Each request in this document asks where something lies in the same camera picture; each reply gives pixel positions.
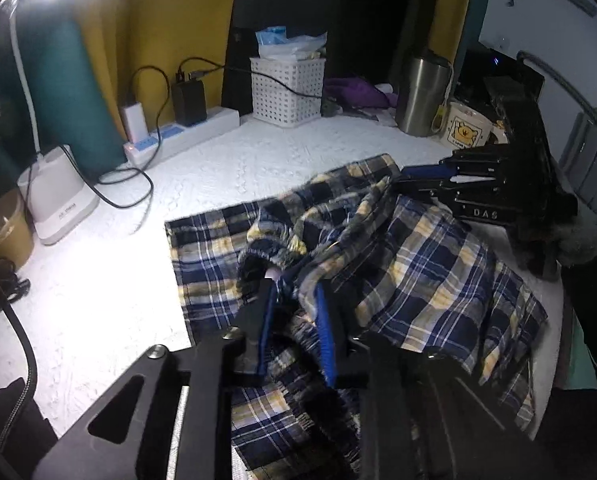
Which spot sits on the blue plaid pants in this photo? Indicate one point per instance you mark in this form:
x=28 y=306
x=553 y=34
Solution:
x=406 y=270

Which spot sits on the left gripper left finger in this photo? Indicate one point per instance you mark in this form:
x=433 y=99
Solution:
x=170 y=402

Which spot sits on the white charger plug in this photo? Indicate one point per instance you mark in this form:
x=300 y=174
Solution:
x=134 y=122

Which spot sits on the yellow curtain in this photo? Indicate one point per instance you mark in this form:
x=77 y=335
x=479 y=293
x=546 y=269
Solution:
x=133 y=44

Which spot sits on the cardboard box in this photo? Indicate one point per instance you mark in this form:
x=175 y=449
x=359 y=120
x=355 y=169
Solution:
x=16 y=238

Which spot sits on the stainless steel tumbler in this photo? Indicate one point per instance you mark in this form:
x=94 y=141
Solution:
x=422 y=91

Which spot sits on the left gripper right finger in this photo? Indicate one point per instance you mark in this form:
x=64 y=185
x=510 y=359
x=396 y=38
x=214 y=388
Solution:
x=422 y=415

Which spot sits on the black power adapter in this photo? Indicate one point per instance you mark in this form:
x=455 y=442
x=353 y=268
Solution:
x=188 y=100

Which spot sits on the black monitor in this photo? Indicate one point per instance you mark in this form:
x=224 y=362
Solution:
x=486 y=72

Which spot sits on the purple cloth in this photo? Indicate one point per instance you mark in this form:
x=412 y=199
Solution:
x=357 y=93

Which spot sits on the black garment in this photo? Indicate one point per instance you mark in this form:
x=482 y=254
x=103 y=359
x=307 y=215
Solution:
x=32 y=435

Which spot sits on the white plastic basket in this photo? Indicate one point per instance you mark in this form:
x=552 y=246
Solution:
x=287 y=94

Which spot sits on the white power strip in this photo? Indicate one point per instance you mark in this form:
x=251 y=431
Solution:
x=175 y=139

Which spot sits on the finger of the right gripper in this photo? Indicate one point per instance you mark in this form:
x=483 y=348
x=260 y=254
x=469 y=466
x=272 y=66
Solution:
x=451 y=167
x=479 y=201

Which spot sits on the blue plastic bag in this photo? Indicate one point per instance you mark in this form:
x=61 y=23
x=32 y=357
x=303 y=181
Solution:
x=274 y=44

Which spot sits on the cream bear mug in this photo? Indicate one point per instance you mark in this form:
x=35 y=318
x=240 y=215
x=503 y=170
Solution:
x=464 y=127

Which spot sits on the teal curtain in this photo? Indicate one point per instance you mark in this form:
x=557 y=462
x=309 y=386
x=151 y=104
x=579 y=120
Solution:
x=69 y=105

